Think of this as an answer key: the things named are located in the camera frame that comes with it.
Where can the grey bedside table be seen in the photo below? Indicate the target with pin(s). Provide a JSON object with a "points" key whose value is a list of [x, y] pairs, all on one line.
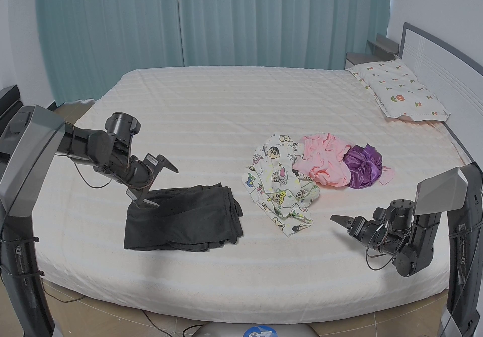
{"points": [[362, 58]]}

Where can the dark grey chest of drawers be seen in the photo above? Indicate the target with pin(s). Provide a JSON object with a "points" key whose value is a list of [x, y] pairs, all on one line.
{"points": [[7, 99]]}

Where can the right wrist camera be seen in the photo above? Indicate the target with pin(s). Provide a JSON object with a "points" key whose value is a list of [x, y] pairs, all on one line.
{"points": [[379, 213]]}

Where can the white printed pyjama top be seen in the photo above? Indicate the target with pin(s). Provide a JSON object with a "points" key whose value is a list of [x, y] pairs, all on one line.
{"points": [[279, 180]]}

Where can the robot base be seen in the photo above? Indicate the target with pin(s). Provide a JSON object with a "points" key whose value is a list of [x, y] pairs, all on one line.
{"points": [[226, 330]]}

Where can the pink garment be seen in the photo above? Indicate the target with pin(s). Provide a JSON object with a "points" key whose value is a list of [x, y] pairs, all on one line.
{"points": [[324, 162]]}

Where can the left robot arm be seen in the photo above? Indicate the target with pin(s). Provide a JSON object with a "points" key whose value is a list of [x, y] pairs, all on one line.
{"points": [[34, 146]]}

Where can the black T-shirt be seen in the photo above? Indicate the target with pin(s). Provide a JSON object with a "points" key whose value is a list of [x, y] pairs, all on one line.
{"points": [[188, 218]]}

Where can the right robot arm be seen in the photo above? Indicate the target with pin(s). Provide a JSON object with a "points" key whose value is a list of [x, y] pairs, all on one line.
{"points": [[441, 188]]}

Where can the blue-green curtain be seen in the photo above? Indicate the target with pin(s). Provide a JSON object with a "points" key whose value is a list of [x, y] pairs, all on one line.
{"points": [[283, 7], [113, 26]]}

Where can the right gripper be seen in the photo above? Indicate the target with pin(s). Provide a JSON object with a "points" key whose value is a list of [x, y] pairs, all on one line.
{"points": [[364, 231]]}

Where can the purple garment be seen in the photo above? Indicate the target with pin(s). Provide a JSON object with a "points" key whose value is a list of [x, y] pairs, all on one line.
{"points": [[364, 167]]}

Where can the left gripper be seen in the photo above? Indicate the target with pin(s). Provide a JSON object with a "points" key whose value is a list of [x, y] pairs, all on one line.
{"points": [[139, 177]]}

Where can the white printed pillow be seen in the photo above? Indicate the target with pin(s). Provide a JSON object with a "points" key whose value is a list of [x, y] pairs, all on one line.
{"points": [[400, 90]]}

